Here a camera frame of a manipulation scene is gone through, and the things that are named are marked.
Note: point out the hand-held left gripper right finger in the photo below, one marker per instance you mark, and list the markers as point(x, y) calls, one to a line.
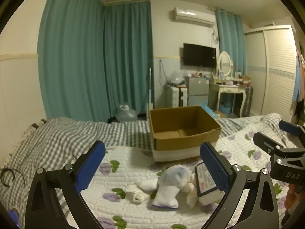
point(214, 167)

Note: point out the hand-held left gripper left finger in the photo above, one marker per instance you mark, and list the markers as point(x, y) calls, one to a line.
point(91, 164)

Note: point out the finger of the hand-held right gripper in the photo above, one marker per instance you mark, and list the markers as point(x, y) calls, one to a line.
point(288, 127)
point(262, 140)

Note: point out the white tissue pack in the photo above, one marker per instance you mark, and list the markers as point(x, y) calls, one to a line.
point(202, 179)

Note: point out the white cloth sock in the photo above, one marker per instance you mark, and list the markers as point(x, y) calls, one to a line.
point(191, 193)

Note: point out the white sock blue trim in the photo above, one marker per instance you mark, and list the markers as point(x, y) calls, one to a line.
point(166, 186)

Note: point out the cream sock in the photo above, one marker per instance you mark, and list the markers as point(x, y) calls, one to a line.
point(135, 194)

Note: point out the white plastic bag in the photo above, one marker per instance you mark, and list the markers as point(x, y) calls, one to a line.
point(147, 184)

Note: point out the person's right hand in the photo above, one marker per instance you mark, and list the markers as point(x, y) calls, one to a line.
point(292, 200)

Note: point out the white floral quilt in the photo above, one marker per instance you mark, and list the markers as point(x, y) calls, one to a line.
point(133, 162)

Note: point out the dark striped suitcase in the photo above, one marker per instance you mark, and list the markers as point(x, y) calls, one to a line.
point(248, 100)

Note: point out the grey checked blanket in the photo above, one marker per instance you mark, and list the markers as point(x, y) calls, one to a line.
point(59, 136)

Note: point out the hanging clothes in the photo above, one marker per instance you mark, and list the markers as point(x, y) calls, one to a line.
point(299, 81)

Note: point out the blue basket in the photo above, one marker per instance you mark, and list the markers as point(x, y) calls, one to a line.
point(225, 109)

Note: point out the cardboard box of bags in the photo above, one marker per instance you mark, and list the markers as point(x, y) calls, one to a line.
point(220, 114)

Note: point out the white slatted wardrobe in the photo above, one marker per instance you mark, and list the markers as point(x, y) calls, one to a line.
point(276, 71)

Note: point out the blue plastic bags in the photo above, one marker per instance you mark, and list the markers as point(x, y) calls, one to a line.
point(207, 107)

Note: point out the clear water jug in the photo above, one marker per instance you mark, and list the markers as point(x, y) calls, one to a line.
point(126, 114)

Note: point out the small brown box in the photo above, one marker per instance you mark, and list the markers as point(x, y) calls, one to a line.
point(246, 80)

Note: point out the white dressing table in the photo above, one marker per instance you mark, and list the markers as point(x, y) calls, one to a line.
point(225, 88)

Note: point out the small grey fridge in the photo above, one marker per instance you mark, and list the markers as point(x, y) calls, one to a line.
point(196, 90)

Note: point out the oval white mirror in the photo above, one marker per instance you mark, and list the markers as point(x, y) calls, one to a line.
point(224, 63)

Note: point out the dark hair hoop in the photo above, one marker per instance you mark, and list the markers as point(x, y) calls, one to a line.
point(6, 180)

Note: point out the white flat mop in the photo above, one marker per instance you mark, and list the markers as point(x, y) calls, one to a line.
point(150, 93)

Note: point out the clear plastic bag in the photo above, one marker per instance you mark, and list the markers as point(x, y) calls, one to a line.
point(176, 78)

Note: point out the wide teal curtain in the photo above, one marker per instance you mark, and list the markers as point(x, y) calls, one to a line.
point(71, 64)

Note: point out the narrow teal curtain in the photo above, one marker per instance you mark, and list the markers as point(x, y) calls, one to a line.
point(230, 33)

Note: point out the teal corner curtain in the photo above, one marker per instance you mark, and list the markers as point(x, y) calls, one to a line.
point(128, 59)

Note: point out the white air conditioner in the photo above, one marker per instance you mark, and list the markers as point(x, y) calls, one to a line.
point(193, 16)

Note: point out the black wall television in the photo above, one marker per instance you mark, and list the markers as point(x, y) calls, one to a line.
point(199, 55)

